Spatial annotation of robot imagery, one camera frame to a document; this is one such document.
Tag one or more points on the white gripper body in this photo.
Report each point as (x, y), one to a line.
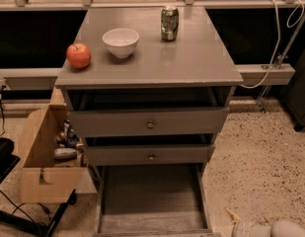
(240, 229)

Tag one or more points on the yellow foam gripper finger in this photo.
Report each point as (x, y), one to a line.
(234, 217)

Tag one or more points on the grey bottom drawer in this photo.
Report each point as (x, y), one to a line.
(152, 201)

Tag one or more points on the grey drawer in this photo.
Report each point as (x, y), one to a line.
(146, 155)
(152, 201)
(148, 122)

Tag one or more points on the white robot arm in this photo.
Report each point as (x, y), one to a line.
(277, 228)

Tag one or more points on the grey top drawer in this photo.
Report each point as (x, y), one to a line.
(148, 122)

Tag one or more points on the grey middle drawer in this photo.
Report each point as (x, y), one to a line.
(146, 155)

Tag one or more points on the grey wooden drawer cabinet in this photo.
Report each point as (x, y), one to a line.
(193, 71)

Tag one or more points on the dark cabinet at right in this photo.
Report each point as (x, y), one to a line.
(294, 94)

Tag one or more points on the dark snack bag in box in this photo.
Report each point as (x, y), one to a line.
(67, 137)

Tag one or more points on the silver can in box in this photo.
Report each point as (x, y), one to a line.
(64, 153)

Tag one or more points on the cardboard box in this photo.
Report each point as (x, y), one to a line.
(42, 180)

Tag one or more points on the white ceramic bowl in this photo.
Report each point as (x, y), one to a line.
(121, 42)

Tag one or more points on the green soda can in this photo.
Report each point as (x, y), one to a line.
(169, 22)

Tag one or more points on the red apple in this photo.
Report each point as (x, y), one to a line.
(78, 55)

